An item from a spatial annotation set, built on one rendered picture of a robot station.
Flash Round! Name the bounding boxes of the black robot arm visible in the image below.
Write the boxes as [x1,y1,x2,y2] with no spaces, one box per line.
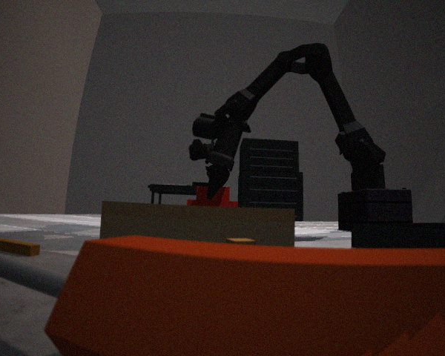
[188,43,386,191]

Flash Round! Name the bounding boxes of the brown panel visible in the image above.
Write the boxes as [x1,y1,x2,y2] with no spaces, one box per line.
[99,201,295,247]

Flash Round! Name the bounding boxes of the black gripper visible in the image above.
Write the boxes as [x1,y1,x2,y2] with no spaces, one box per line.
[205,138,238,200]

